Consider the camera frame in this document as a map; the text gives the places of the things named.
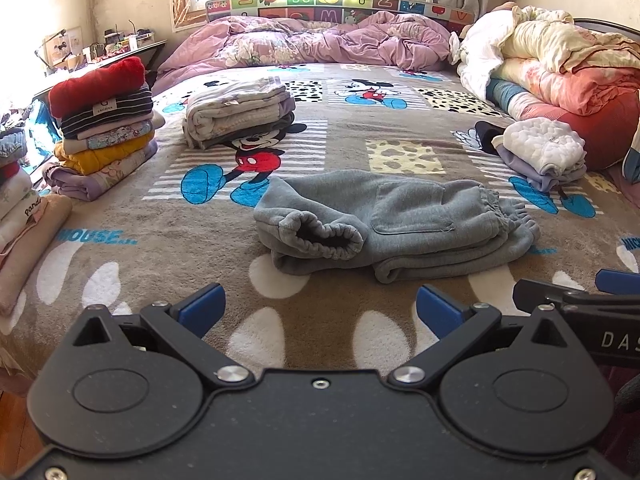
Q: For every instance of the colourful alphabet headboard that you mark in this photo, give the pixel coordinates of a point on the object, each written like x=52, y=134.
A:
x=338, y=11

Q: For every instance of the cream floral duvet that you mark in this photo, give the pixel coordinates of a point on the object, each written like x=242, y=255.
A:
x=552, y=38

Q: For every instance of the pale pink folded garment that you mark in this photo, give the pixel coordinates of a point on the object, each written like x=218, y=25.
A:
x=155, y=119

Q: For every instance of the blue grey folded garment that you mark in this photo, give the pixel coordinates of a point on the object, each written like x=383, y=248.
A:
x=13, y=146

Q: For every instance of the grey fleece sweatpants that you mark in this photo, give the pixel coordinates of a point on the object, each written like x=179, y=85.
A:
x=403, y=228

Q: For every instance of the red folded garment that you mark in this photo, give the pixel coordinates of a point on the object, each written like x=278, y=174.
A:
x=74, y=94

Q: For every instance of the black garment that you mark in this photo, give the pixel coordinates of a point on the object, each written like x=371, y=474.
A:
x=486, y=133

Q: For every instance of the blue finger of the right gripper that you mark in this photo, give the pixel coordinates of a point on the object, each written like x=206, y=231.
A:
x=618, y=282

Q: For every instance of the yellow folded garment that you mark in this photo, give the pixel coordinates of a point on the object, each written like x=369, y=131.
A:
x=91, y=161

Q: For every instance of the floral print folded garment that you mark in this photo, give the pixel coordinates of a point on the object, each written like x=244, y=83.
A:
x=104, y=140

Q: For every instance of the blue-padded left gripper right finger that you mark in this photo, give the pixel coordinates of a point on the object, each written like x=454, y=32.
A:
x=459, y=329

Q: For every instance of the lilac floral folded garment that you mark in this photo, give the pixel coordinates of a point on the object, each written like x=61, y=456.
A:
x=67, y=182

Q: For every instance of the cluttered side shelf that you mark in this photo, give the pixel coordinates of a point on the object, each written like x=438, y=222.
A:
x=65, y=55

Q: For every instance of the navy striped folded garment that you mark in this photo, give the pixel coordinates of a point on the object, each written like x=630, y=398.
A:
x=129, y=105

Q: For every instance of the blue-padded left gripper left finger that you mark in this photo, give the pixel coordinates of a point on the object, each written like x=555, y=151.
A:
x=180, y=328

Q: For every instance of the folded white floral blanket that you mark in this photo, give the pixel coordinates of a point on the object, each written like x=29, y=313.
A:
x=231, y=106

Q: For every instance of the Mickey Mouse bed blanket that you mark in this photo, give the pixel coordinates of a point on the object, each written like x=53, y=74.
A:
x=185, y=218

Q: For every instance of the white quilted folded garment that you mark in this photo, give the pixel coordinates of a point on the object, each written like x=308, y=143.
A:
x=548, y=146

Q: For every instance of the pink purple quilt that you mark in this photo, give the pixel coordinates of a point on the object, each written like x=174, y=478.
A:
x=408, y=41

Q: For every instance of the white printed folded garment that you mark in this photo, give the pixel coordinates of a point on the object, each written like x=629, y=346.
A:
x=20, y=203

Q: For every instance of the beige folded garment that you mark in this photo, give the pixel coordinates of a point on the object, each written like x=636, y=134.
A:
x=18, y=264

